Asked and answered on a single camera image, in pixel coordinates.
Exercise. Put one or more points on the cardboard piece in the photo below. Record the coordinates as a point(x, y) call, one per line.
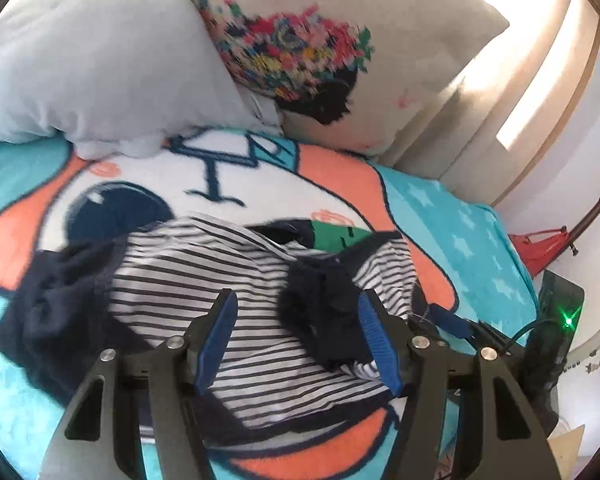
point(567, 447)

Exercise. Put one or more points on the wooden headboard frame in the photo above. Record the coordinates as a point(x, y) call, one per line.
point(575, 95)

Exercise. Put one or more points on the dark wooden pole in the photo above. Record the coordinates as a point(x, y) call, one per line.
point(597, 207)

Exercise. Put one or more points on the turquoise star printed blanket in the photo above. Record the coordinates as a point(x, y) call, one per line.
point(155, 170)

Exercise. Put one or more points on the beige curtain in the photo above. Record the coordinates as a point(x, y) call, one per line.
point(480, 125)

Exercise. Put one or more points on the beige floral printed pillow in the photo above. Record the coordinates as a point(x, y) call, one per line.
point(405, 35)

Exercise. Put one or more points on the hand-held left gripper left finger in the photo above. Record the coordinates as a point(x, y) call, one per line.
point(217, 340)

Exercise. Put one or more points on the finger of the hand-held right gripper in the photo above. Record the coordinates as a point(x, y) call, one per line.
point(450, 321)

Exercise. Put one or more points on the red plastic object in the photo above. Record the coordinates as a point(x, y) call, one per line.
point(535, 252)

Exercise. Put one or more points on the black and white striped shirt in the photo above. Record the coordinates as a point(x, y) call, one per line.
point(205, 270)

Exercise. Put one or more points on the white plush pillow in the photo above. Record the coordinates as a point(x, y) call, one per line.
point(105, 60)

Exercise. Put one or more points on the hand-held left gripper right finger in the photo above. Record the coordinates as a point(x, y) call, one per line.
point(380, 345)

